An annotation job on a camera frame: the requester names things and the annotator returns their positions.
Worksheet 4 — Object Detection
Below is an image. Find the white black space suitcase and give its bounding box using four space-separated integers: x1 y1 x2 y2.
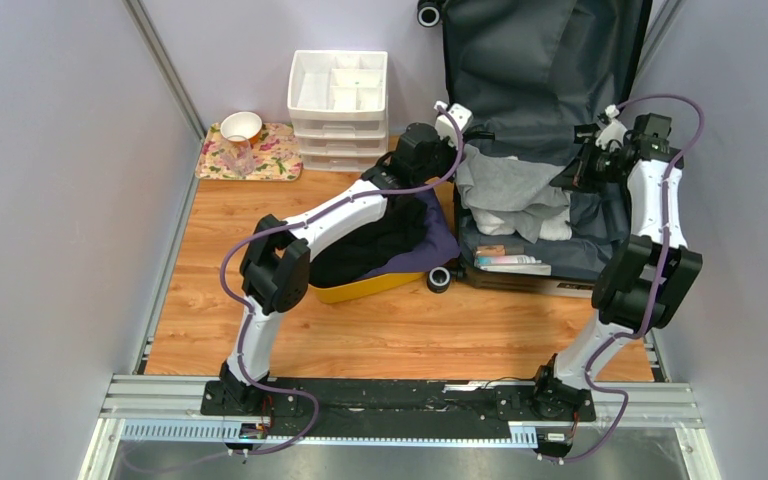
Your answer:
417 1 652 298

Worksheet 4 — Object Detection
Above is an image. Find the white plastic drawer organizer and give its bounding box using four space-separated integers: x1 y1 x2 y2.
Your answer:
287 50 389 172

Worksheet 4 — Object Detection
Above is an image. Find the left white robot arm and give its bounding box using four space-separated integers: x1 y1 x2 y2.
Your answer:
202 123 495 415

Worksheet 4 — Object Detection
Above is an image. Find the white flat box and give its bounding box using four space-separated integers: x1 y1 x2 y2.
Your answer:
477 263 552 276

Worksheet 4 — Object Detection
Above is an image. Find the white towel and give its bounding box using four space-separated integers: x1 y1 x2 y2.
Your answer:
471 204 572 243

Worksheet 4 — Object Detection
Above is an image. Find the black garment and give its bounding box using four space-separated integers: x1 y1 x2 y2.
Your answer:
309 196 428 288

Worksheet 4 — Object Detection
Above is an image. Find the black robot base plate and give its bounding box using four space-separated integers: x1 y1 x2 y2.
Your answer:
200 377 596 448

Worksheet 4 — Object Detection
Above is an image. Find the yellow plastic basket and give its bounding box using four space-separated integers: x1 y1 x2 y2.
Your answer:
309 272 425 304

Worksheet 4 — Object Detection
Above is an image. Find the floral serving tray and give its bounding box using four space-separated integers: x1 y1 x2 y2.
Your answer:
195 122 303 182

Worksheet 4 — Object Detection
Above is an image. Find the small brown box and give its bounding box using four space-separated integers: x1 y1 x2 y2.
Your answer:
475 245 507 257

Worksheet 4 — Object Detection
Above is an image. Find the navy blue garment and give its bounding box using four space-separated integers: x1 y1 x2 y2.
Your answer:
357 190 460 281

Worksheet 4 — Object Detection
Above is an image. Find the purple cable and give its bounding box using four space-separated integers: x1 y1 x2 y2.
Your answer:
536 93 707 464
218 105 466 458

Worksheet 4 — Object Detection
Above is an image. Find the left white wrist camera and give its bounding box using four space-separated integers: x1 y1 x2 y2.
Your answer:
434 100 473 147

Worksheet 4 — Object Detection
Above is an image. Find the grey garment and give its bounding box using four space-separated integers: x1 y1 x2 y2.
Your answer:
456 145 571 215

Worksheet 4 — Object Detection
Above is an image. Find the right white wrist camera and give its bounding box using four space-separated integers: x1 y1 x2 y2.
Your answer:
595 104 628 151

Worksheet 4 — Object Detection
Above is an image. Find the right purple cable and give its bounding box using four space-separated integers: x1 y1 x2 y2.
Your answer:
536 93 707 464

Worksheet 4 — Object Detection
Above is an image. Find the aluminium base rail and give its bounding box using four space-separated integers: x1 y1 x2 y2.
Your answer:
80 375 720 479

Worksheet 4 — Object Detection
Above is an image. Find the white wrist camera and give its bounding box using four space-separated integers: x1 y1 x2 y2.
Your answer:
595 104 628 151
434 100 473 147

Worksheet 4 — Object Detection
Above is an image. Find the clear drinking glass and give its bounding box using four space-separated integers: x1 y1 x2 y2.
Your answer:
225 136 256 177

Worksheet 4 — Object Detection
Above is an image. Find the white orange bowl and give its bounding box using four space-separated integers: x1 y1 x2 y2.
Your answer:
219 111 264 143

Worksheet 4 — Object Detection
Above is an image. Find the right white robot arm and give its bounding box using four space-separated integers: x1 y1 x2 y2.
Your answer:
529 113 703 420

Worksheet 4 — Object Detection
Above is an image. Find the teal white tube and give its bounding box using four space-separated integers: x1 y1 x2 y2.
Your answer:
475 255 542 266

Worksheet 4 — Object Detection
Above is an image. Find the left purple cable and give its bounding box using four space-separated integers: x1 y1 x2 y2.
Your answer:
218 105 466 458

